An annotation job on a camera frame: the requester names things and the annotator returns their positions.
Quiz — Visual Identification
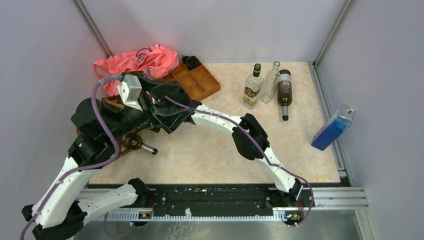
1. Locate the brown wooden wine rack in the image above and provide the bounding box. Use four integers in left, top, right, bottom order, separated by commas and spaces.
71, 95, 137, 157

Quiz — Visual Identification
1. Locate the clear glass bottle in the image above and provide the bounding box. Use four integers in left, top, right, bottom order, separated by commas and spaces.
260, 61, 281, 104

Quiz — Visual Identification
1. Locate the green wine bottle silver neck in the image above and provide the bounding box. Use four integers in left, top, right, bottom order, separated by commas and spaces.
122, 134, 158, 155

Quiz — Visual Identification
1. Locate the dark wine bottle lying down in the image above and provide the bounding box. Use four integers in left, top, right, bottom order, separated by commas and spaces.
277, 69, 293, 121

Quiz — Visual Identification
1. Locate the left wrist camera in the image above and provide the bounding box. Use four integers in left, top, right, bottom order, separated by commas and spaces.
117, 74, 143, 111

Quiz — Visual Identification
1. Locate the wooden compartment tray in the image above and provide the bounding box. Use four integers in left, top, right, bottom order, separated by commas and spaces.
160, 60, 221, 102

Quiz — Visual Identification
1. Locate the white cable duct strip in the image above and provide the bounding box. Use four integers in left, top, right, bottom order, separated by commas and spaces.
106, 209, 288, 223

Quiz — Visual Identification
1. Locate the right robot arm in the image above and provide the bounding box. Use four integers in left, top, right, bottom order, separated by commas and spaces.
165, 96, 303, 206

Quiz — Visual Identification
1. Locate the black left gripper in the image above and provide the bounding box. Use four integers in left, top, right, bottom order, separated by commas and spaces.
104, 72, 195, 141

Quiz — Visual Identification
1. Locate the blue liquid square bottle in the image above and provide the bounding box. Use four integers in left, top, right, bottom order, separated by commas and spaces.
311, 104, 358, 151

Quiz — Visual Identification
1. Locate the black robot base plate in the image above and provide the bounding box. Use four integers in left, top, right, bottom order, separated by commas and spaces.
132, 183, 312, 217

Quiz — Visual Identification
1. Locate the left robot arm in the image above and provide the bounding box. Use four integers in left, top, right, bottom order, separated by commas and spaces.
22, 73, 200, 240

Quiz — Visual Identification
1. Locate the rolled dark sock far corner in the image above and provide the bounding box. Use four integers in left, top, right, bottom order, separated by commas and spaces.
181, 55, 202, 71

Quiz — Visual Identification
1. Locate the pink plastic bag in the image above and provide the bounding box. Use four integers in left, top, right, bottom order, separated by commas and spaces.
93, 43, 180, 80

